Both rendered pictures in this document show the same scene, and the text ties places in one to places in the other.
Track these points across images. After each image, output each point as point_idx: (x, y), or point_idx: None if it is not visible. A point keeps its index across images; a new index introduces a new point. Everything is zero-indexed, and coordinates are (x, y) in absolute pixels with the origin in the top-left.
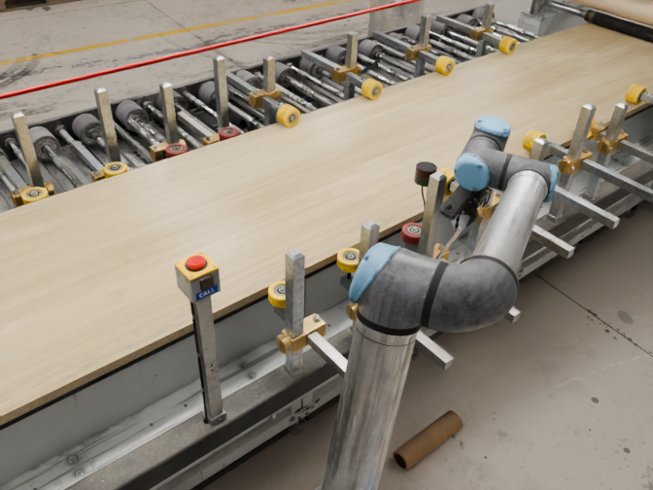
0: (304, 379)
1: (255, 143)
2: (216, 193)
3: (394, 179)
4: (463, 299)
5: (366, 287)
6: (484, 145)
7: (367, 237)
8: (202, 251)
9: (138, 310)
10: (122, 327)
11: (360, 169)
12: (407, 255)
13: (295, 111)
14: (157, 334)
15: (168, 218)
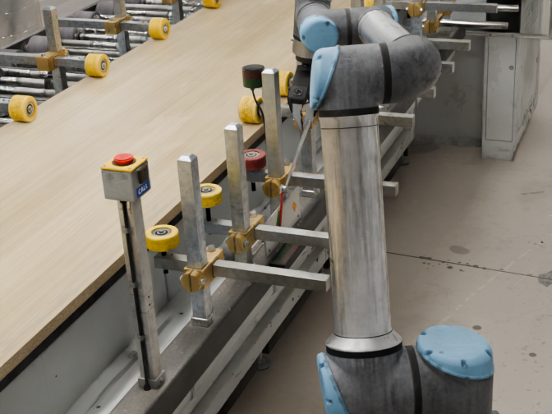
0: (220, 325)
1: (1, 144)
2: (2, 193)
3: (191, 127)
4: (411, 57)
5: (331, 77)
6: (319, 8)
7: (235, 140)
8: (118, 154)
9: (17, 296)
10: (14, 311)
11: (148, 131)
12: (350, 45)
13: (31, 98)
14: (62, 303)
15: None
